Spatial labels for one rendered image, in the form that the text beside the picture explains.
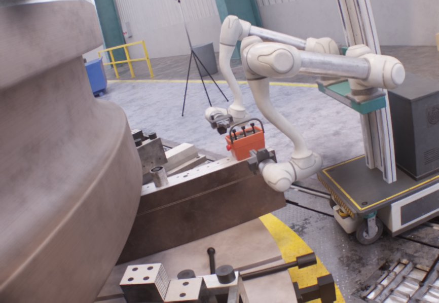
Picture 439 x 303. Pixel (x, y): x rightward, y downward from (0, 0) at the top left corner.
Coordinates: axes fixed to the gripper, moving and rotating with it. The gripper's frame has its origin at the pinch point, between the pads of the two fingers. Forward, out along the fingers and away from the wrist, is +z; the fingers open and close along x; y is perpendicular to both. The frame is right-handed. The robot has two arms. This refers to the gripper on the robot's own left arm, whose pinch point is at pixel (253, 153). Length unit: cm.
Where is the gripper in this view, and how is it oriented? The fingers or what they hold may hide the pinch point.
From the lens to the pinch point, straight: 221.4
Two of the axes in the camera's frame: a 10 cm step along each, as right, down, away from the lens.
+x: 9.3, -3.1, 2.1
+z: -3.2, -3.2, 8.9
